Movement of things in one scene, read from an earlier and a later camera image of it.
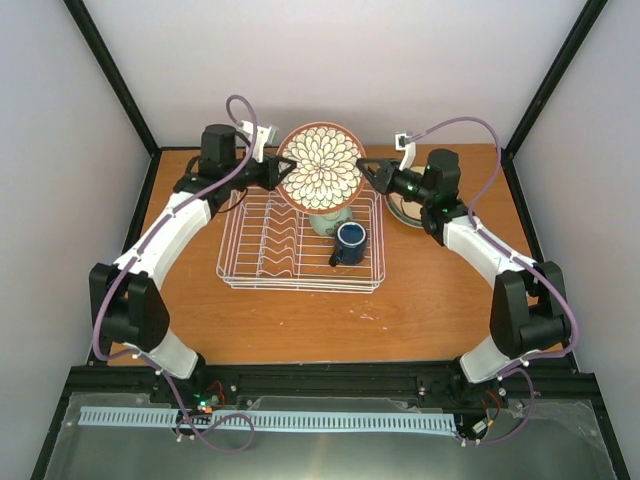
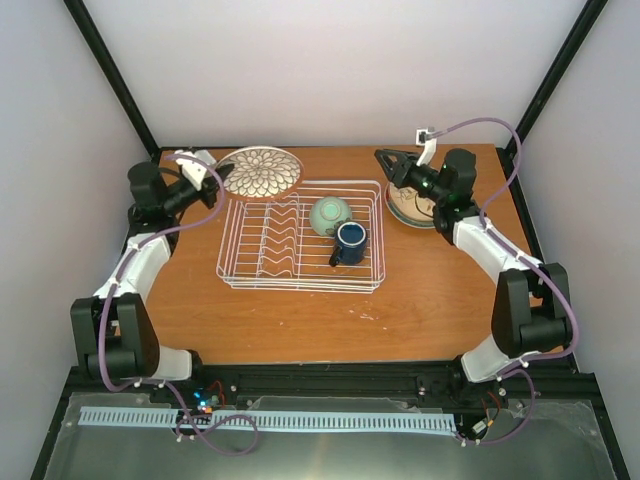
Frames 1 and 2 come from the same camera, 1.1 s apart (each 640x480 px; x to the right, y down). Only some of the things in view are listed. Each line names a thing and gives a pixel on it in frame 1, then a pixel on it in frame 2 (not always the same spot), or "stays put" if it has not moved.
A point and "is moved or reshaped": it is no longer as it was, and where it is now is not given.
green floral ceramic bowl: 327,224 stays put
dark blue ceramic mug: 351,244 stays put
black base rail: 218,382 stays put
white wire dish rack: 269,245 stays put
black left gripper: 272,177 -> 210,186
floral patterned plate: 327,176 is moved or reshaped
